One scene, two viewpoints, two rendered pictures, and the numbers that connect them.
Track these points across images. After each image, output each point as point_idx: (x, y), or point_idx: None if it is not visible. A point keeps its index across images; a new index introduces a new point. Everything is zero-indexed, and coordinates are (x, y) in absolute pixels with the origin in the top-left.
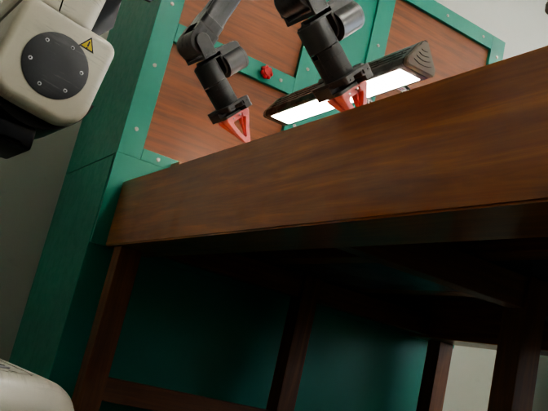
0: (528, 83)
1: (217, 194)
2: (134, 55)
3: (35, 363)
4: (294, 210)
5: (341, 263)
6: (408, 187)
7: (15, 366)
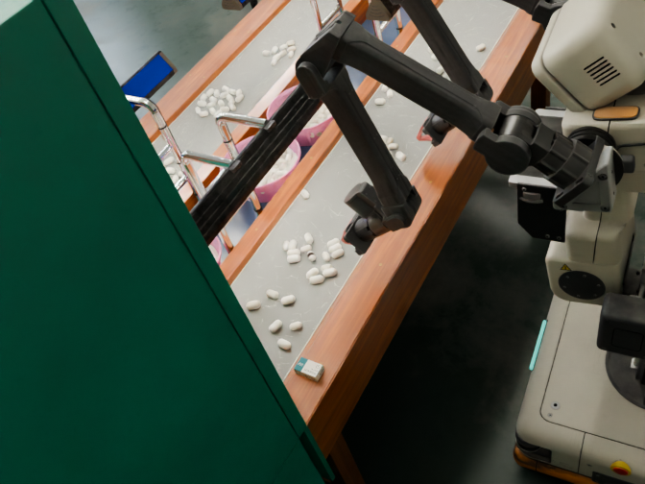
0: (519, 71)
1: (428, 248)
2: (218, 392)
3: None
4: (471, 187)
5: None
6: None
7: (565, 307)
